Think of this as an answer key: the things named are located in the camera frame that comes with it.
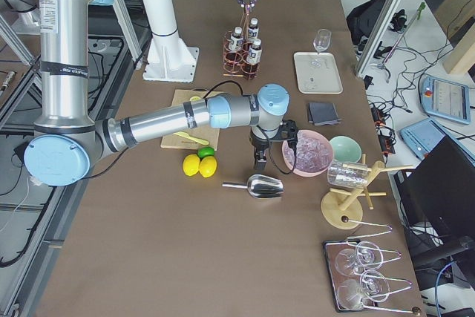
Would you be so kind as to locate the tea bottle white cap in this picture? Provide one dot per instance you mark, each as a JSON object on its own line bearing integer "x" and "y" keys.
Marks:
{"x": 253, "y": 59}

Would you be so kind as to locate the copper wire bottle basket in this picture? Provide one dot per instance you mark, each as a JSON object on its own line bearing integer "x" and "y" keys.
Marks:
{"x": 235, "y": 69}

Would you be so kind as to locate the metal ice scoop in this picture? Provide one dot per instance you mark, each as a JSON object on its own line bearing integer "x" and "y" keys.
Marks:
{"x": 260, "y": 186}

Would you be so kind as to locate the pink bowl with ice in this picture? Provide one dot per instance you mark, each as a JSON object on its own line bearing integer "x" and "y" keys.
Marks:
{"x": 314, "y": 154}

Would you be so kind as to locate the yellow lemon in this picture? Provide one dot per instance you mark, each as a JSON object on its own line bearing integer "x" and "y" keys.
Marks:
{"x": 191, "y": 165}
{"x": 208, "y": 166}

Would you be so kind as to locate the green lime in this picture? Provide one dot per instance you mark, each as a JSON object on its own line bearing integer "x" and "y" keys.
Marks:
{"x": 205, "y": 152}

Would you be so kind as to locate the dark grey folded cloth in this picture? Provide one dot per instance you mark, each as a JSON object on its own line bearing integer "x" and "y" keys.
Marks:
{"x": 322, "y": 113}

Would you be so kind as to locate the yellow plastic knife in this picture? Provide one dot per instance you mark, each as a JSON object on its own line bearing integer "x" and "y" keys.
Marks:
{"x": 187, "y": 136}

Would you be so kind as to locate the clear textured glass cup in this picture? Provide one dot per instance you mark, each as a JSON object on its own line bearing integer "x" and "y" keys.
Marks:
{"x": 347, "y": 174}

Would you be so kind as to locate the green bowl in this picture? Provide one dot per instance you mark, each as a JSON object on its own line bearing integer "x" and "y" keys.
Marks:
{"x": 346, "y": 149}

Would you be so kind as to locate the clear wine glass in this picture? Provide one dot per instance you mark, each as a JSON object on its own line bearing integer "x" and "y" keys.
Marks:
{"x": 321, "y": 42}

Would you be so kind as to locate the wooden glass tree stand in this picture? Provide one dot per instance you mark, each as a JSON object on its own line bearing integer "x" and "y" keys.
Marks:
{"x": 340, "y": 205}

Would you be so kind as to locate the cream serving tray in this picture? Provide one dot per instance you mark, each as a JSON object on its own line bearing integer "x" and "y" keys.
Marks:
{"x": 317, "y": 73}

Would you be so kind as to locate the black tray with glasses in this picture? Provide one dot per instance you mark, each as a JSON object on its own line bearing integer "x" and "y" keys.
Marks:
{"x": 331, "y": 249}

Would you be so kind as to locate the upside wine glass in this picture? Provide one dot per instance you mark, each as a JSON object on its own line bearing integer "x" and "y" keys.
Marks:
{"x": 369, "y": 291}
{"x": 356, "y": 258}

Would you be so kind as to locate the blue teach pendant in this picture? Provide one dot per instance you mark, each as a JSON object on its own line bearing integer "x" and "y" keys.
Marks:
{"x": 423, "y": 136}
{"x": 446, "y": 99}

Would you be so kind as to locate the black monitor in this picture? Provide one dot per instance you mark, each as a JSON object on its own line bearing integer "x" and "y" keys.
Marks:
{"x": 440, "y": 191}

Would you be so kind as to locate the white pillar mount base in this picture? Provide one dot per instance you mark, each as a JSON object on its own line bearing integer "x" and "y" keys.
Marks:
{"x": 169, "y": 58}

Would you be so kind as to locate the aluminium frame post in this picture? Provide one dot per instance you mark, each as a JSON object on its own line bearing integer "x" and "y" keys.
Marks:
{"x": 376, "y": 35}

